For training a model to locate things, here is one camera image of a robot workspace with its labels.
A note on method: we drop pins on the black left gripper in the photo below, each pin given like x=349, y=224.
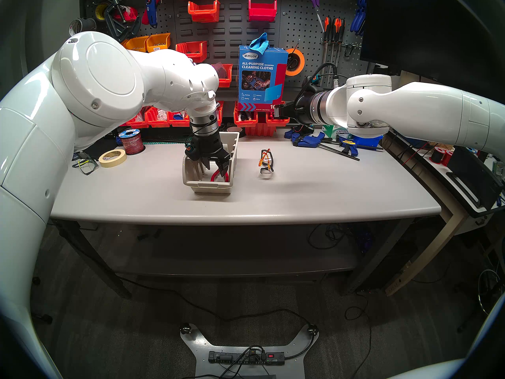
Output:
x=207, y=147

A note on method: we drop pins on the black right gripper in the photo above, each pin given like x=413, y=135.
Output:
x=303, y=107

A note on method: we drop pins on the beige plastic storage bin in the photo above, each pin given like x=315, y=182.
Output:
x=209, y=186

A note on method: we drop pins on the orange black safety glasses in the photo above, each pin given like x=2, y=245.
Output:
x=266, y=163

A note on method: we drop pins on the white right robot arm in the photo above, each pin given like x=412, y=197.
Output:
x=426, y=106

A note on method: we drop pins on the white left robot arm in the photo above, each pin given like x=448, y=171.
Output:
x=79, y=106

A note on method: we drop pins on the blue cleaning cloths box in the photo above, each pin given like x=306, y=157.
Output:
x=260, y=78

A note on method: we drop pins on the green white Kimtech wipes box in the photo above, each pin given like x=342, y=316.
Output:
x=331, y=131

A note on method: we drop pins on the red plastic parts bin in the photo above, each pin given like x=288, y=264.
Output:
x=262, y=15
x=225, y=80
x=245, y=122
x=191, y=52
x=272, y=122
x=219, y=113
x=179, y=122
x=260, y=130
x=203, y=15
x=158, y=122
x=137, y=122

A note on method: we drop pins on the black circuit board device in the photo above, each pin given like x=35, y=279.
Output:
x=303, y=129

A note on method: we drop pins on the plain blue bar clamp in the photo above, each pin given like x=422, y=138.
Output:
x=311, y=140

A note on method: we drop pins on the orange tape roll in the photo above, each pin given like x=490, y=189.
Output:
x=301, y=64

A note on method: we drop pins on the black tape roll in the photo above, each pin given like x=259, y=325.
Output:
x=234, y=128

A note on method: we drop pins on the green cutting mat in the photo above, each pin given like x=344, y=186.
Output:
x=165, y=142

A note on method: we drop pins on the blue microfiber cloth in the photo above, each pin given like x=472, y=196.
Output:
x=259, y=43

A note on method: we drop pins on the clear plastic parts bag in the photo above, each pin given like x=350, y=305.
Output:
x=161, y=114
x=221, y=70

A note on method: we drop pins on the blue bar clamp yellow label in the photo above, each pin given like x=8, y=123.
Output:
x=349, y=145

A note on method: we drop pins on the grey perforated pegboard panel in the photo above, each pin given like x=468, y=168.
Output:
x=167, y=19
x=300, y=27

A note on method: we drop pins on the dark louvered bin panel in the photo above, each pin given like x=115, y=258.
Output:
x=232, y=38

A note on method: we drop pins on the blue plastic bin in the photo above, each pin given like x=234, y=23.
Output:
x=369, y=140

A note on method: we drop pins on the beige masking tape roll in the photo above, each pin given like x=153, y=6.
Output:
x=112, y=161

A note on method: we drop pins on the blue spring clamps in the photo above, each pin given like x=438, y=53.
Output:
x=359, y=19

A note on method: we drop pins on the clear safety glasses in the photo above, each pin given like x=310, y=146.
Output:
x=86, y=166

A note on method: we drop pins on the dark blue equipment case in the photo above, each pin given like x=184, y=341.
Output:
x=406, y=140

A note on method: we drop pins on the yellow bin labelled M3X6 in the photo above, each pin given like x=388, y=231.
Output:
x=158, y=45

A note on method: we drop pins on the yellow bin labelled M3X5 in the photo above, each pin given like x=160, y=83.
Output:
x=136, y=47

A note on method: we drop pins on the black monitor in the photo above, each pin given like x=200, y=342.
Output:
x=434, y=34

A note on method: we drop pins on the grey C-clamp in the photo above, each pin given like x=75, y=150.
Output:
x=118, y=27

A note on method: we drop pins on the red tape roll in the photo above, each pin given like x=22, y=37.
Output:
x=132, y=14

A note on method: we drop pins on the yellow tape roll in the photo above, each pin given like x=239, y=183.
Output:
x=99, y=12

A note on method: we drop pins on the black power strip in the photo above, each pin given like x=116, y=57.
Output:
x=236, y=358

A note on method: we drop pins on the black flat tray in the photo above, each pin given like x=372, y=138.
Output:
x=473, y=177

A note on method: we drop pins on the grey workbench frame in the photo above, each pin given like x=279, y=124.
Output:
x=236, y=265

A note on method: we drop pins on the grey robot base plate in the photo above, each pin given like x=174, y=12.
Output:
x=197, y=350

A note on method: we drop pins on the silver duct tape roll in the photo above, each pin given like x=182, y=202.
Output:
x=83, y=25

